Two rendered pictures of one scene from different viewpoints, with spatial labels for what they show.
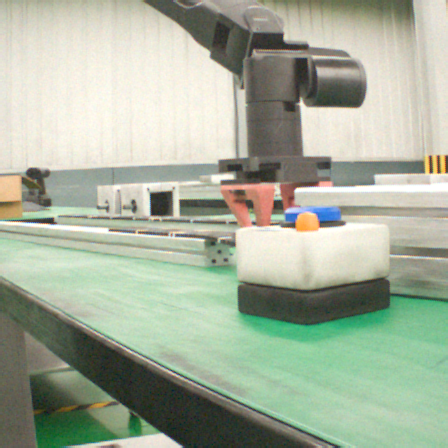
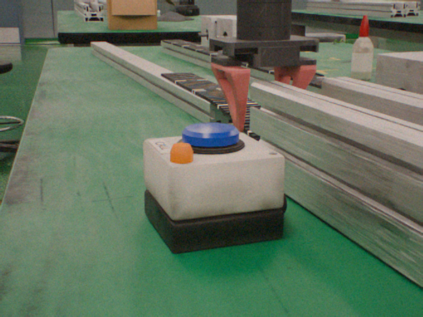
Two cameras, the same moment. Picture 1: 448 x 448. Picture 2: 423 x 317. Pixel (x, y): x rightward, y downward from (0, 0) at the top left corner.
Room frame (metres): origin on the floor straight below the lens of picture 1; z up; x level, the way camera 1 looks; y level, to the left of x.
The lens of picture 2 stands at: (0.14, -0.17, 0.95)
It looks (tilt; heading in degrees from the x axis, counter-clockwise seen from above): 15 degrees down; 14
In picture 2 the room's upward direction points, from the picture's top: straight up
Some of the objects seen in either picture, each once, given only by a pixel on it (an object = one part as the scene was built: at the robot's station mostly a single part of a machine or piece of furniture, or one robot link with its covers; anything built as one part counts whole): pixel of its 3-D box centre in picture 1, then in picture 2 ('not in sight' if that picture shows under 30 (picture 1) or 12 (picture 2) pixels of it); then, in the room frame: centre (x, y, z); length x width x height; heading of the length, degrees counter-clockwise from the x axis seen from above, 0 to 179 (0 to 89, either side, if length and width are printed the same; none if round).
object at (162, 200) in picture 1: (144, 205); (236, 37); (1.72, 0.17, 0.83); 0.11 x 0.10 x 0.10; 126
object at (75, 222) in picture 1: (159, 228); (230, 65); (1.39, 0.11, 0.79); 0.96 x 0.04 x 0.03; 33
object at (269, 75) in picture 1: (277, 81); not in sight; (0.80, -0.06, 0.97); 0.07 x 0.06 x 0.07; 105
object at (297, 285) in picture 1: (323, 265); (221, 183); (0.55, -0.07, 0.81); 0.10 x 0.08 x 0.06; 123
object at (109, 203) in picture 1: (118, 205); (218, 34); (1.82, 0.24, 0.83); 0.11 x 0.10 x 0.10; 121
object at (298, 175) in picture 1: (288, 209); (272, 87); (0.81, -0.06, 0.84); 0.07 x 0.07 x 0.09; 33
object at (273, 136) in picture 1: (274, 139); (263, 20); (0.80, -0.05, 0.91); 0.10 x 0.07 x 0.07; 123
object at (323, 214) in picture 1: (313, 220); (210, 140); (0.55, -0.06, 0.84); 0.04 x 0.04 x 0.02
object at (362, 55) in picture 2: not in sight; (362, 48); (1.35, -0.15, 0.84); 0.04 x 0.04 x 0.12
